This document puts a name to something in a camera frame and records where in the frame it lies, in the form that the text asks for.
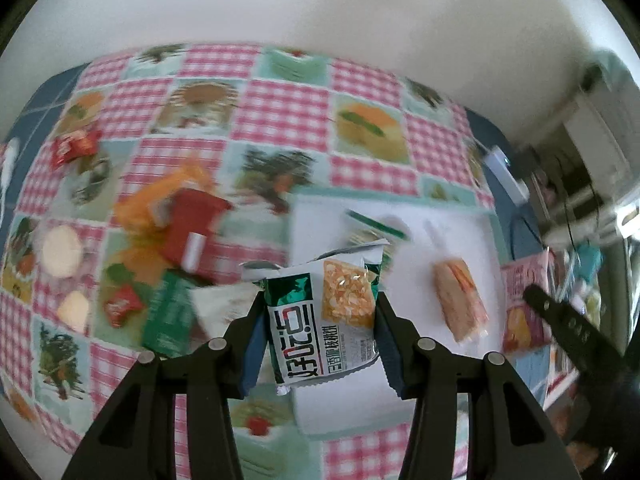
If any red snack box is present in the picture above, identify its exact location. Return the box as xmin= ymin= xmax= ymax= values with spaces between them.
xmin=160 ymin=189 xmax=233 ymax=273

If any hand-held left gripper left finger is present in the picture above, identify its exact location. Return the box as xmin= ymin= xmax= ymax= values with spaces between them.
xmin=60 ymin=287 xmax=273 ymax=480

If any small red snack packet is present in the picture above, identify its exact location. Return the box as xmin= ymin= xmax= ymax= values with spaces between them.
xmin=104 ymin=285 xmax=146 ymax=328
xmin=50 ymin=130 xmax=103 ymax=166

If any checkered cake print tablecloth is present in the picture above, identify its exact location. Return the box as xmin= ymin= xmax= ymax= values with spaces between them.
xmin=0 ymin=42 xmax=501 ymax=480

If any white shelf unit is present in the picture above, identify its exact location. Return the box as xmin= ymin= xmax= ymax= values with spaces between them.
xmin=562 ymin=85 xmax=640 ymax=243

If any teal cloth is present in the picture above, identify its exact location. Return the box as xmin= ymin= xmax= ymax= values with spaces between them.
xmin=582 ymin=51 xmax=637 ymax=92

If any white tray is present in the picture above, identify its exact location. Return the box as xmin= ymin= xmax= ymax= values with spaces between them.
xmin=289 ymin=194 xmax=506 ymax=436

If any white and green snack packet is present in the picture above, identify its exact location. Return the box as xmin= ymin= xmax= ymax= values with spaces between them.
xmin=240 ymin=240 xmax=391 ymax=398

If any round white cake packet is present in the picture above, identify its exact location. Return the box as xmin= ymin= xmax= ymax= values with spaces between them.
xmin=56 ymin=290 xmax=92 ymax=333
xmin=40 ymin=225 xmax=86 ymax=278

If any green striped snack packet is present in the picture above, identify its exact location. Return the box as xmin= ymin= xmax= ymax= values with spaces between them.
xmin=345 ymin=210 xmax=408 ymax=261

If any pink snack packet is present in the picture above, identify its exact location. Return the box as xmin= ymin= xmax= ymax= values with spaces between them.
xmin=500 ymin=252 xmax=556 ymax=356

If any clear packet with orange snack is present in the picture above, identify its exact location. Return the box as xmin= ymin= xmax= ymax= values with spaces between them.
xmin=432 ymin=257 xmax=490 ymax=345

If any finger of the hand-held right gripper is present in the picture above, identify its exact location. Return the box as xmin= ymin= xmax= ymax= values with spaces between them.
xmin=522 ymin=284 xmax=632 ymax=387

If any white power strip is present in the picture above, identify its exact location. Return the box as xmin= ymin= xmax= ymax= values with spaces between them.
xmin=482 ymin=146 xmax=531 ymax=206

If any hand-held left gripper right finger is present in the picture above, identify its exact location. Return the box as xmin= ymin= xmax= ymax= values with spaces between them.
xmin=374 ymin=291 xmax=583 ymax=480

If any person's right hand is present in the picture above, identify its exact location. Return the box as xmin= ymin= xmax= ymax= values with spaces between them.
xmin=570 ymin=355 xmax=640 ymax=467

